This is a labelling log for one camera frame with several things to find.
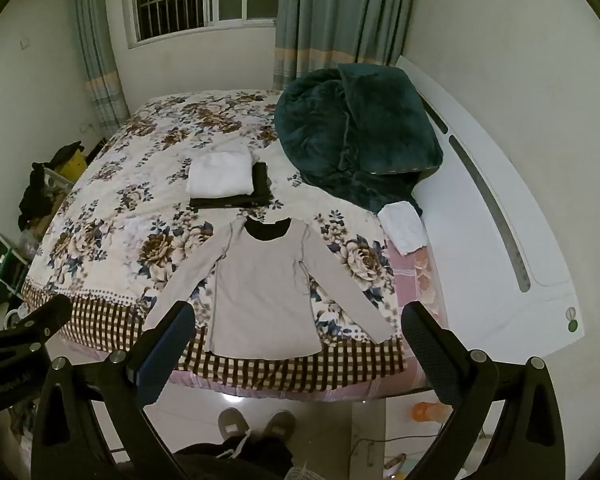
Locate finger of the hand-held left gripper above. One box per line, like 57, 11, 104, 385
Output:
11, 295, 74, 356

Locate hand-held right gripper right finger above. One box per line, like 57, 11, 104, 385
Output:
401, 302, 567, 480

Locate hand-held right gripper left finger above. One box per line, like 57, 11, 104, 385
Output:
30, 301, 197, 480

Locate beige long-sleeve shirt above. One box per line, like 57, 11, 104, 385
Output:
142, 216, 396, 361

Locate orange bottle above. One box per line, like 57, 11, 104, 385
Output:
412, 402, 454, 424

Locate green rack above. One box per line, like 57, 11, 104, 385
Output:
0, 220, 32, 313

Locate grey slipper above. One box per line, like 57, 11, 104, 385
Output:
262, 410, 296, 442
217, 408, 246, 442

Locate white headboard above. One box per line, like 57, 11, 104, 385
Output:
394, 55, 587, 363

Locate clear storage box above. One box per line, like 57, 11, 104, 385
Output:
37, 169, 75, 237

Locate black cloth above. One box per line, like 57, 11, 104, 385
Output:
19, 142, 84, 227

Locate small white folded towel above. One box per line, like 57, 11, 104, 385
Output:
378, 201, 428, 255

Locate person's black pants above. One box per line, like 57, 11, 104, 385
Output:
172, 434, 295, 480

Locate floral quilt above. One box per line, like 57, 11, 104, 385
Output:
22, 90, 407, 402

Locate yellow box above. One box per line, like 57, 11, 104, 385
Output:
55, 152, 88, 182

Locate white folded cloth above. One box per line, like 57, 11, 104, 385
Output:
186, 151, 255, 198

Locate dark folded garment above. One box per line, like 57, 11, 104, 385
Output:
189, 161, 274, 209

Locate dark green plush blanket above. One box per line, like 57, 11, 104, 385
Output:
274, 62, 444, 217

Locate grey-green curtain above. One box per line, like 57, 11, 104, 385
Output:
67, 0, 132, 137
272, 0, 422, 95

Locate dark floor cable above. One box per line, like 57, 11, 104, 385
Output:
352, 436, 407, 462

